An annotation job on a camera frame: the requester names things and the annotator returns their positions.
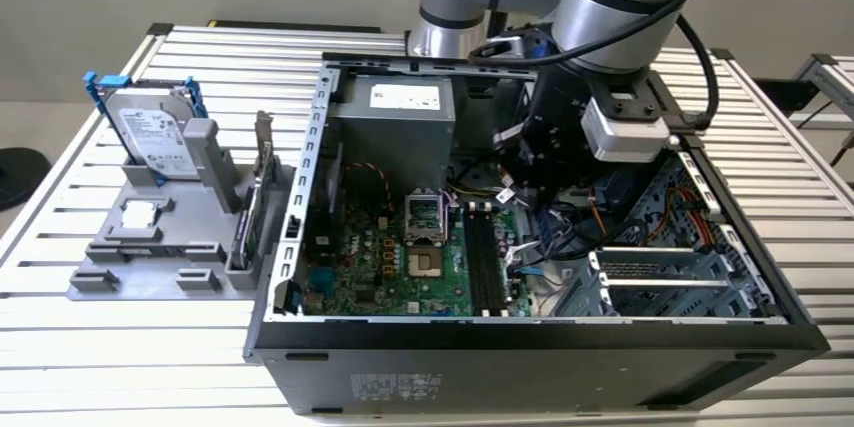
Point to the RAM slot with white clips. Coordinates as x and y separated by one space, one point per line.
495 262
479 262

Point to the grey power supply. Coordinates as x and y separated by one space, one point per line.
394 147

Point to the CPU socket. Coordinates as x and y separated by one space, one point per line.
424 263

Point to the metal disk bay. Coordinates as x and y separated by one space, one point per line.
657 283

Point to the green motherboard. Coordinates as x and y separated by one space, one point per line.
447 294

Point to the black box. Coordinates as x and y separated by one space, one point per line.
787 94

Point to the metal slat side table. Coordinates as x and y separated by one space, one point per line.
827 72

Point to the black PC case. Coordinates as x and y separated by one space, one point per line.
467 372

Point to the graphics card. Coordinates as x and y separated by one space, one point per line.
248 227

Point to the grey parts rack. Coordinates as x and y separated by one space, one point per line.
187 207

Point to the hard disk in blue carrier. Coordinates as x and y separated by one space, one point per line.
149 132

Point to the silver CPU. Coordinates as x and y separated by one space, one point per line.
139 214

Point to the black round stand base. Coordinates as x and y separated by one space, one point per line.
20 172

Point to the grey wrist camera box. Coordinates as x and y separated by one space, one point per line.
623 139

